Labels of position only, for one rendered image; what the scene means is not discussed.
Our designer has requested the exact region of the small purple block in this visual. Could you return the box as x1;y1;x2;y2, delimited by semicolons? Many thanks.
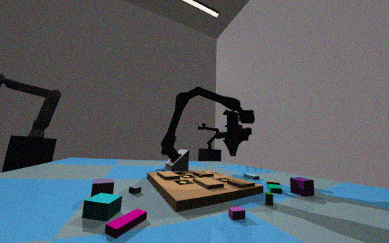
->
229;207;245;220

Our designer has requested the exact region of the magenta rectangular bar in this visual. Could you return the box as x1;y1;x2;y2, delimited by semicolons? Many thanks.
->
105;209;147;238

